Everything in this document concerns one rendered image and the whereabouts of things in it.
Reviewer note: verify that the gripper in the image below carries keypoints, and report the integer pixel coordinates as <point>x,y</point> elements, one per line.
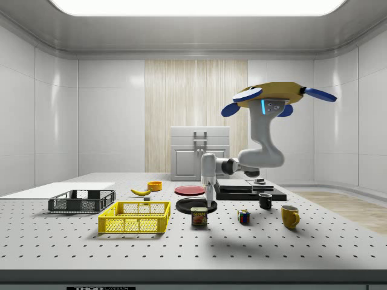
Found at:
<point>209,194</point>

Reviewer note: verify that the flat-sided can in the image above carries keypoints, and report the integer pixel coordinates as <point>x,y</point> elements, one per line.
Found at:
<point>199,217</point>

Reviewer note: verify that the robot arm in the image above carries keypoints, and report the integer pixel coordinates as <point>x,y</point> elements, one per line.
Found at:
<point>263,136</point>

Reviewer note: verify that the red plate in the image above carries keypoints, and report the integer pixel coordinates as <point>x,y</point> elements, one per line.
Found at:
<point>189,190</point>

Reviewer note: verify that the black plate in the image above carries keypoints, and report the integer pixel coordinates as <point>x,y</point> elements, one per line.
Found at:
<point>189,204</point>

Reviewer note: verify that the black stove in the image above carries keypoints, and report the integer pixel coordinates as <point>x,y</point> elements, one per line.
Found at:
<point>242,191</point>

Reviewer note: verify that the white cabinet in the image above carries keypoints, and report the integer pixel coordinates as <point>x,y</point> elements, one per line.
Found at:
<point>187,163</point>

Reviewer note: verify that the puzzle cube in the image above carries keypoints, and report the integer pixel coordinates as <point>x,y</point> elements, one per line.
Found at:
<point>243,217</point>

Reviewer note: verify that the yellow bowl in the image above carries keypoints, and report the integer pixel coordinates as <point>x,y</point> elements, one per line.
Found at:
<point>154,186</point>

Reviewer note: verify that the black mug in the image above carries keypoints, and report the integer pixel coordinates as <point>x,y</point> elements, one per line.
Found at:
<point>265,201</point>

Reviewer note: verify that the banana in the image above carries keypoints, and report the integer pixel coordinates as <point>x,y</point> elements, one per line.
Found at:
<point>140,192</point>

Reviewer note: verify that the yellow basket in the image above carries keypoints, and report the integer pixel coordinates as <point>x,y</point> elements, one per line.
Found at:
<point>133,225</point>

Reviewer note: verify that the yellow mug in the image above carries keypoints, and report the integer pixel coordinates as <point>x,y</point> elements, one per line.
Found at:
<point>288,218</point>

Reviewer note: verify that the drone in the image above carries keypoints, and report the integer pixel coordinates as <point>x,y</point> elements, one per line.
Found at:
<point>278,90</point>

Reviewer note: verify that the dark grey basket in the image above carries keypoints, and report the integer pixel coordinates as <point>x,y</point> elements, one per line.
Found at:
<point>65,205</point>

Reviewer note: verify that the white board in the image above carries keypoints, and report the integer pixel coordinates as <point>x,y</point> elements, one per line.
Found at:
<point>45,188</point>

